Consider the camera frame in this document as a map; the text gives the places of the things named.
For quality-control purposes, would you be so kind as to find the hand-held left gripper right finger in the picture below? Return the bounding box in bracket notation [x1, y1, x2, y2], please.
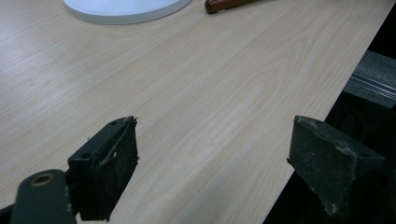
[286, 115, 387, 218]

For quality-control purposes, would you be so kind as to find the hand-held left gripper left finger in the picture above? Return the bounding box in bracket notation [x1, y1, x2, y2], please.
[67, 116, 140, 222]

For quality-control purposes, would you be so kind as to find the white round board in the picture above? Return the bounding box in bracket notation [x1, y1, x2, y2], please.
[62, 0, 192, 26]

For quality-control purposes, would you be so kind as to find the grey metal rail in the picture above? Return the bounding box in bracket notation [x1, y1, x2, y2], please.
[342, 49, 396, 110]

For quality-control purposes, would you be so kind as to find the brown wooden handle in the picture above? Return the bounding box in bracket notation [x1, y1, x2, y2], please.
[204, 0, 262, 15]

